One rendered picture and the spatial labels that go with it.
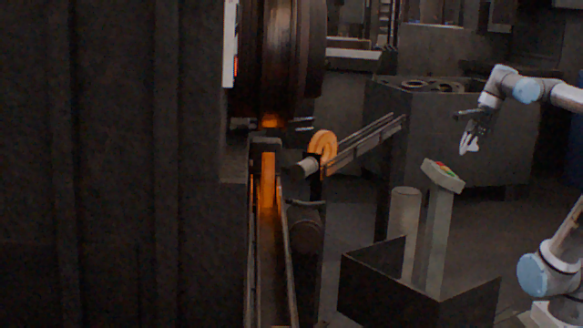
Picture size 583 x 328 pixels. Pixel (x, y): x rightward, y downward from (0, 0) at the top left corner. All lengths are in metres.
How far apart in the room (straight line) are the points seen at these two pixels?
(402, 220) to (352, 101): 1.99
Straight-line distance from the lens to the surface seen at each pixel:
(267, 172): 1.63
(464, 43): 5.52
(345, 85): 4.30
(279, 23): 1.42
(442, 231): 2.56
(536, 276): 2.17
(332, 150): 2.22
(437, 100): 3.82
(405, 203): 2.42
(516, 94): 2.31
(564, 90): 2.34
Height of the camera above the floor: 1.23
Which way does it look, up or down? 15 degrees down
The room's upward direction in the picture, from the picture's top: 3 degrees clockwise
